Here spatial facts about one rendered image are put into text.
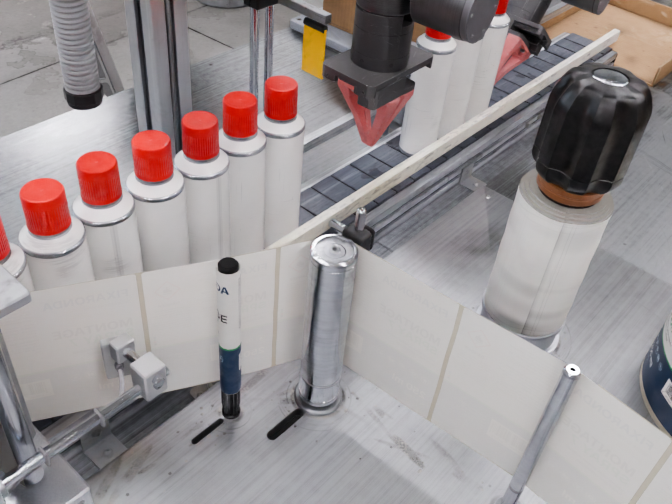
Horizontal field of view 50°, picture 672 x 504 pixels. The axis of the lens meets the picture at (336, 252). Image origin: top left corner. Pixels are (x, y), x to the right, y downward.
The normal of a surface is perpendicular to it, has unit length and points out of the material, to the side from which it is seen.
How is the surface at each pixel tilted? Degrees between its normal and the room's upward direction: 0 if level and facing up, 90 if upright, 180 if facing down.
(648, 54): 0
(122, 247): 90
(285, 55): 0
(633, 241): 0
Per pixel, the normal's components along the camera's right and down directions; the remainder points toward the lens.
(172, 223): 0.60, 0.57
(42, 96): 0.08, -0.74
